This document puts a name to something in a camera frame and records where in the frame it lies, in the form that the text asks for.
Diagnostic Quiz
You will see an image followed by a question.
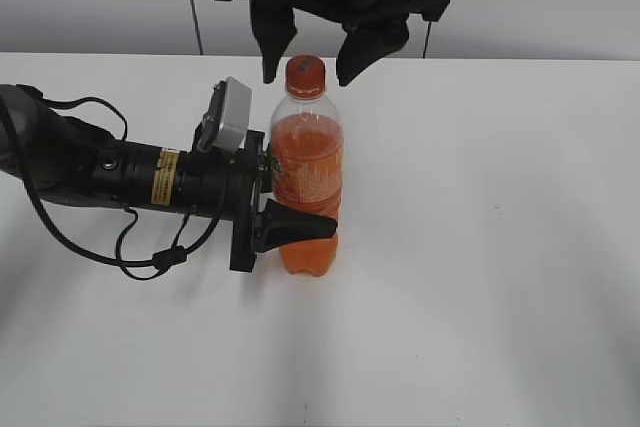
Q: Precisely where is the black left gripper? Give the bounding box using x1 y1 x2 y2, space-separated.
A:
230 130 338 273

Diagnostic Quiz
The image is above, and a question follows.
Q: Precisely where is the orange bottle cap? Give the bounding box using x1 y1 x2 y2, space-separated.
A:
285 55 326 99

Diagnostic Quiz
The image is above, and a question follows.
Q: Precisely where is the orange soda plastic bottle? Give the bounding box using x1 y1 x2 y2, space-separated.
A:
269 54 345 278

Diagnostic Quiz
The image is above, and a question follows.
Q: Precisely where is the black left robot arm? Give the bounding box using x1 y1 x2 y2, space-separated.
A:
1 78 337 272

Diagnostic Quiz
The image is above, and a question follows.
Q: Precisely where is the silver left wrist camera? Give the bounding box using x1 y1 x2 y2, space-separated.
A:
195 76 252 153

